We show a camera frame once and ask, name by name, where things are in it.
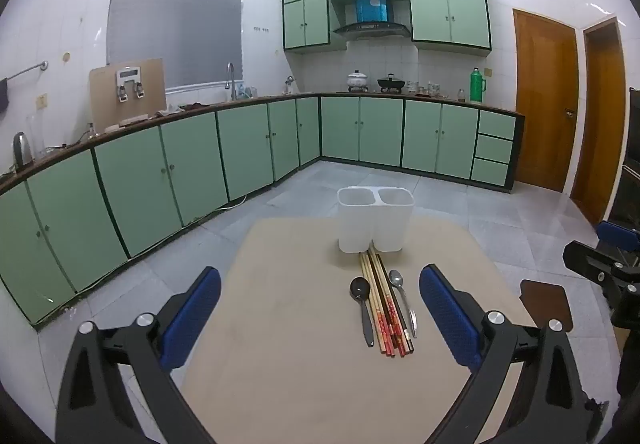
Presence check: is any bundle of chopsticks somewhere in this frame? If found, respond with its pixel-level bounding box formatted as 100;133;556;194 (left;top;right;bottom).
359;247;416;358

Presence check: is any black wok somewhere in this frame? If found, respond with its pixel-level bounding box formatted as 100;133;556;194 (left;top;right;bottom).
377;73;405;94

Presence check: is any wooden door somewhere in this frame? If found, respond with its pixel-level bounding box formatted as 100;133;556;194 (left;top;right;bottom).
512;8;580;193
570;17;628;225

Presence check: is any black plastic spoon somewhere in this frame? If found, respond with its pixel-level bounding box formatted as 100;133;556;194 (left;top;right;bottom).
350;277;376;347

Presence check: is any grey window blind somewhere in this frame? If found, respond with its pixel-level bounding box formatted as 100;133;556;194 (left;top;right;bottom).
106;0;245;88

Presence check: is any group of glass jars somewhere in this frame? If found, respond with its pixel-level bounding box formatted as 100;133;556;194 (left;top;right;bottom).
406;80;466;102

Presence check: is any cardboard sheet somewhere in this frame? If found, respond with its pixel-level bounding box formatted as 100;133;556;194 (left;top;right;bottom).
89;58;166;132

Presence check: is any white bracket device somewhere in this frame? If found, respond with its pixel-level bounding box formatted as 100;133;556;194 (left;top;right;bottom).
115;67;146;104

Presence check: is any metal kettle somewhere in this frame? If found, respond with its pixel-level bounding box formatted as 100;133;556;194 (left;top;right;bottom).
12;131;34;171

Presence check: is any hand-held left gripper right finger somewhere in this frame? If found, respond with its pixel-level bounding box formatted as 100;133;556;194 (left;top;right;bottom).
419;264;608;444

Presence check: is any black appliance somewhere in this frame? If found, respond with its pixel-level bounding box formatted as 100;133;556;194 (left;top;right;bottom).
607;87;640;226

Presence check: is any green thermos flask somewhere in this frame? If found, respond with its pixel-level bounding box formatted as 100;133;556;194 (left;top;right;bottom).
469;67;487;104

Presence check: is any wall towel rail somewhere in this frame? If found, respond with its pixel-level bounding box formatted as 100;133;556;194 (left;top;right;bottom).
0;60;49;83

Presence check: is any white two-compartment utensil holder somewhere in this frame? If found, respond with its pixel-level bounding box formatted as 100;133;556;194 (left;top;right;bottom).
337;185;415;254

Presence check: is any metal spoon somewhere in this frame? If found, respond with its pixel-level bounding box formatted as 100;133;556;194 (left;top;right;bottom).
389;269;418;339

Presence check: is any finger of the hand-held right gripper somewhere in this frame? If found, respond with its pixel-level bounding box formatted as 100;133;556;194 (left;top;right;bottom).
596;220;640;252
562;241;640;295

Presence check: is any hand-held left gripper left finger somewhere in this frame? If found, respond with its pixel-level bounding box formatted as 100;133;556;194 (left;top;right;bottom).
56;265;222;444

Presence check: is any brown chair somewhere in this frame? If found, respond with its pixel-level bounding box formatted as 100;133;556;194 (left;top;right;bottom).
520;279;574;341

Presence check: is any range hood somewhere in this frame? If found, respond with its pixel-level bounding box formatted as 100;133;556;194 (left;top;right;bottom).
333;0;412;41

